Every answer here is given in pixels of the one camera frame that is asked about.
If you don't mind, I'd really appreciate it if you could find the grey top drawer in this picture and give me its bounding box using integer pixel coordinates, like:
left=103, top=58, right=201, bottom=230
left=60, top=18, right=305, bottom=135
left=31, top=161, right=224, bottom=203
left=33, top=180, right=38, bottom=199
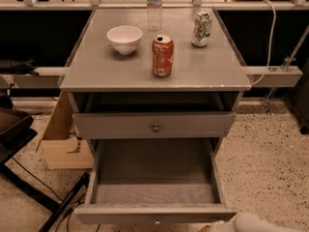
left=72, top=112, right=236, bottom=139

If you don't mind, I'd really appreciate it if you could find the clear plastic water bottle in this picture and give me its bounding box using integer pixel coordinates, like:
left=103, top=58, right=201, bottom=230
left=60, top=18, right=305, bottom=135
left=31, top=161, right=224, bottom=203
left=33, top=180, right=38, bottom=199
left=146, top=0, right=162, bottom=31

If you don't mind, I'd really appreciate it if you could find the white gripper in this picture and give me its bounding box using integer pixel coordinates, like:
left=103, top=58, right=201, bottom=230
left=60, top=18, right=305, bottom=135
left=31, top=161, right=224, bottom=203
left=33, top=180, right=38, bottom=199
left=199, top=220, right=236, bottom=232

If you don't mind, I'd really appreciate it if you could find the grey drawer cabinet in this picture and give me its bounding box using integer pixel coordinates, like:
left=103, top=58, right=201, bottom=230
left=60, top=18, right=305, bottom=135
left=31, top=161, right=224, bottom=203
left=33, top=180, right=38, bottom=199
left=58, top=7, right=252, bottom=147

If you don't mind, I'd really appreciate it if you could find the black floor cable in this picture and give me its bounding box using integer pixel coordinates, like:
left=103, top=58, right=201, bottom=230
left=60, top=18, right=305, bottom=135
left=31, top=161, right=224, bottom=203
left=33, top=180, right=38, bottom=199
left=11, top=157, right=88, bottom=232

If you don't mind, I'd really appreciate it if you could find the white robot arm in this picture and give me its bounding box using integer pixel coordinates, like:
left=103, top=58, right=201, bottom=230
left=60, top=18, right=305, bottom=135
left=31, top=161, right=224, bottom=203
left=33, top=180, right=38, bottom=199
left=198, top=213, right=302, bottom=232

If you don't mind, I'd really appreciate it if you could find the white ceramic bowl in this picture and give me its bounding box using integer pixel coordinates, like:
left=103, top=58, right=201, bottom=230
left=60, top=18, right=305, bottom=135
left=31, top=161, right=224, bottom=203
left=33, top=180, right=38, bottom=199
left=106, top=25, right=143, bottom=55

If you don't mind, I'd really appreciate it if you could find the white green soda can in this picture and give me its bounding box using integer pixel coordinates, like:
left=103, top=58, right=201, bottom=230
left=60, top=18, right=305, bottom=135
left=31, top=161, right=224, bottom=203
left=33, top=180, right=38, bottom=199
left=191, top=10, right=212, bottom=47

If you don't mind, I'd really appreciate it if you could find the grey drawer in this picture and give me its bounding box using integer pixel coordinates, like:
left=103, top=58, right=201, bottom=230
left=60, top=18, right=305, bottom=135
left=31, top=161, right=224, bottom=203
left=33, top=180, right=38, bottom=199
left=74, top=138, right=237, bottom=224
left=72, top=112, right=236, bottom=139

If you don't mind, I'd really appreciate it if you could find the cardboard box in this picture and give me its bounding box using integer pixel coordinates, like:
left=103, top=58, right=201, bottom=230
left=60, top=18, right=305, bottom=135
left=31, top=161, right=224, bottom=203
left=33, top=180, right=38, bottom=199
left=41, top=93, right=94, bottom=169

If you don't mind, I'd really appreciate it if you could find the orange soda can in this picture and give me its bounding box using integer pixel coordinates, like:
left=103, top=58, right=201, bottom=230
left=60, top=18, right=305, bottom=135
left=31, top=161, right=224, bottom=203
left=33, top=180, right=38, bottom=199
left=152, top=34, right=174, bottom=77

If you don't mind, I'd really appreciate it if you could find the black stand base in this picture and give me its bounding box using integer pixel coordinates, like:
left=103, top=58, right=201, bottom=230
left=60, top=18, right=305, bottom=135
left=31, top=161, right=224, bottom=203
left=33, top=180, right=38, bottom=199
left=0, top=162, right=91, bottom=232

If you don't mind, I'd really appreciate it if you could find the white cable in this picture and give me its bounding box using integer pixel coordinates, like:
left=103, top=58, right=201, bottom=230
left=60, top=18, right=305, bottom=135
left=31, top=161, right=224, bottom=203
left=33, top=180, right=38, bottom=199
left=250, top=0, right=278, bottom=87

